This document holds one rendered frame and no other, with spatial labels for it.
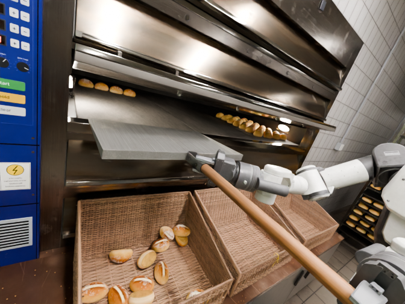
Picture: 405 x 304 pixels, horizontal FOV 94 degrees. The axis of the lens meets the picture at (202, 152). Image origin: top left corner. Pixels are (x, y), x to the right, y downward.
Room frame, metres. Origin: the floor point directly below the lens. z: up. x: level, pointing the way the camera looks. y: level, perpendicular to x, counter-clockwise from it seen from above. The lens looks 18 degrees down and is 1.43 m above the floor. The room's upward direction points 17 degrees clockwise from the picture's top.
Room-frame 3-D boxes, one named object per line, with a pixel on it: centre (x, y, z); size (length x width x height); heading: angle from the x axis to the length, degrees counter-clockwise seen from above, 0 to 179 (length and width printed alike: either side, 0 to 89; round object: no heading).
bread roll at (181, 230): (0.86, -0.02, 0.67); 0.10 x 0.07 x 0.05; 99
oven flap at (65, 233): (1.19, -0.21, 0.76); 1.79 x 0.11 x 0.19; 129
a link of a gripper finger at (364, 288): (0.22, -0.29, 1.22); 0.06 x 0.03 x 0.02; 123
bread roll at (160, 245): (0.77, 0.06, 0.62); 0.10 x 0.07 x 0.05; 131
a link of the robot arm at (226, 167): (0.57, -0.11, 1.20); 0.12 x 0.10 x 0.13; 95
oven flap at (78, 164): (1.19, -0.21, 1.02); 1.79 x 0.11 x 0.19; 129
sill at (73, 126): (1.21, -0.19, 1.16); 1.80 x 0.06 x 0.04; 129
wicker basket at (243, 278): (0.99, -0.38, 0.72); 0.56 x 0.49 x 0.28; 130
